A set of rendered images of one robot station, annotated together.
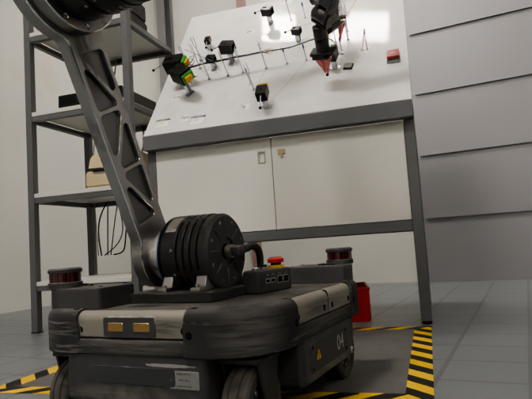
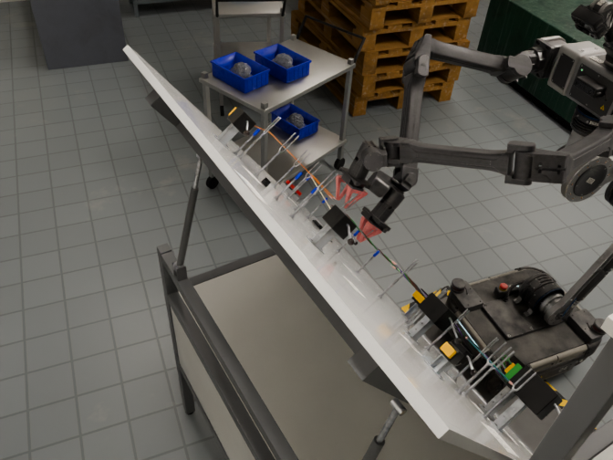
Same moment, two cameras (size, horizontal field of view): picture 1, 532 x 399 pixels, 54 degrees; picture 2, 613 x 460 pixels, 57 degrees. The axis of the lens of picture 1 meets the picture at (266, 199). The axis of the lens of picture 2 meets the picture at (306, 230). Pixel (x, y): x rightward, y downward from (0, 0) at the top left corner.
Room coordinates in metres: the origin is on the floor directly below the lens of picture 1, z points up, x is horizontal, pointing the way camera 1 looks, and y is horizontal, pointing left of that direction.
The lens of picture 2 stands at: (3.31, 0.43, 2.30)
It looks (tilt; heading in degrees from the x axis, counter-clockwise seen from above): 42 degrees down; 219
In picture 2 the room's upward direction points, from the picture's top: 4 degrees clockwise
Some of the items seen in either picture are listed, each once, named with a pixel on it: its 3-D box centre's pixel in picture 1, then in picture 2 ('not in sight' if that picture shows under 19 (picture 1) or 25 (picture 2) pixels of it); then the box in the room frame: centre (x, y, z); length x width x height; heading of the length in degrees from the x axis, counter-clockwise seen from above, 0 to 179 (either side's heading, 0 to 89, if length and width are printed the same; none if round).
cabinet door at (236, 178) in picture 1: (214, 189); not in sight; (2.28, 0.22, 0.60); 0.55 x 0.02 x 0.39; 73
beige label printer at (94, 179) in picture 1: (121, 170); not in sight; (2.56, 0.71, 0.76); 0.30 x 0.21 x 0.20; 167
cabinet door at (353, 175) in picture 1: (338, 176); not in sight; (2.11, -0.30, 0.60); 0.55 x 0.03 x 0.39; 73
